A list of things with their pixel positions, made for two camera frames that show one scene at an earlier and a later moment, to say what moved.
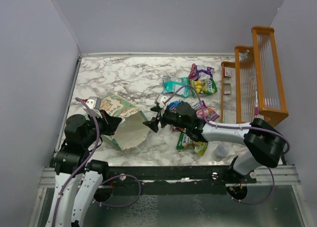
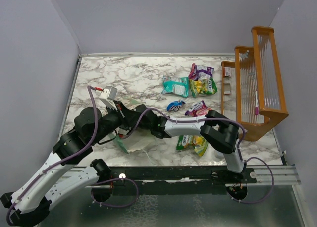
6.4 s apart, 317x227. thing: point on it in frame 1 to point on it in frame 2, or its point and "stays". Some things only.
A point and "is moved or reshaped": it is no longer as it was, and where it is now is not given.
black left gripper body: x=98 y=119 to x=125 y=122
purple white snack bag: x=198 y=73 stays
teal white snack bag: x=171 y=84 stays
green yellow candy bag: x=206 y=86 stays
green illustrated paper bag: x=133 y=129 is moved or reshaped
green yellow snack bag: x=199 y=147 stays
